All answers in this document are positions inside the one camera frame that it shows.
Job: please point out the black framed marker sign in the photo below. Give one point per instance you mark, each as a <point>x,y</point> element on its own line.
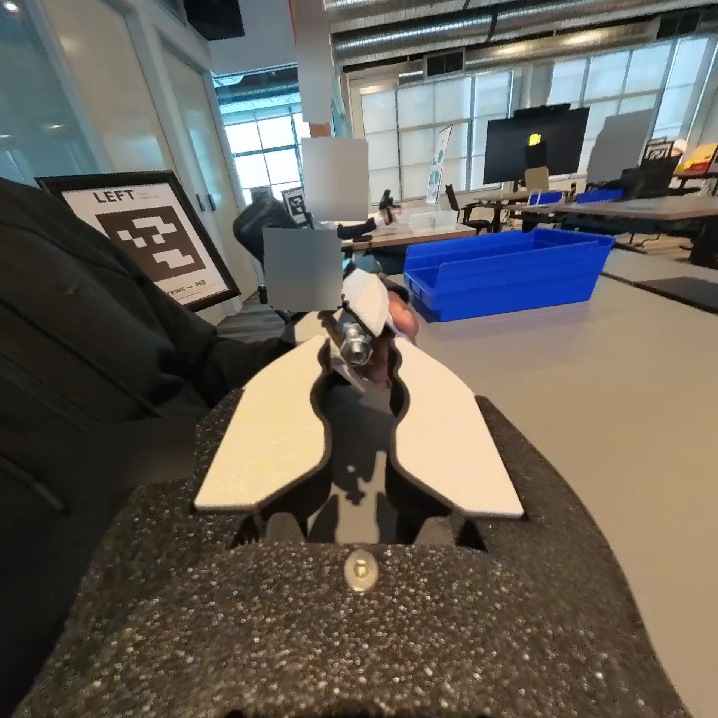
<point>152,236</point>

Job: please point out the person's left forearm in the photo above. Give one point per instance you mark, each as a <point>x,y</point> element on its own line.
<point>252,365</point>

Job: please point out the black desk mat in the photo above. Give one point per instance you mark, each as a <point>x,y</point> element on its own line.
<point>679,294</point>

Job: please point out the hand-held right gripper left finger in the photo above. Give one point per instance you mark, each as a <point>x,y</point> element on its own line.
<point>269,438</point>

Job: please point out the metal ventilation duct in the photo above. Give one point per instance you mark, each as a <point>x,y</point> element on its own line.
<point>539,28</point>

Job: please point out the black computer monitor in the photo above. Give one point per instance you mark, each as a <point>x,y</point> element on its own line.
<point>536,146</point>

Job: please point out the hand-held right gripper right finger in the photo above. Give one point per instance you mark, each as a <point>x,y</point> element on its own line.
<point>449,438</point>

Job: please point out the person's left hand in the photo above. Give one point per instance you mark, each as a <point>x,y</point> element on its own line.
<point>404,320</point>

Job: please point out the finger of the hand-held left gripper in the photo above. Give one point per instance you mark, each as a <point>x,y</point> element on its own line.
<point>368,297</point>
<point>312,328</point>

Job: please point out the blue plastic bin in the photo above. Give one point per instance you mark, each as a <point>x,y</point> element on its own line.
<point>505,275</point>

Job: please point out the steel bolt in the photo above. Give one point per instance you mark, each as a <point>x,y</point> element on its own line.
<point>357,348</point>

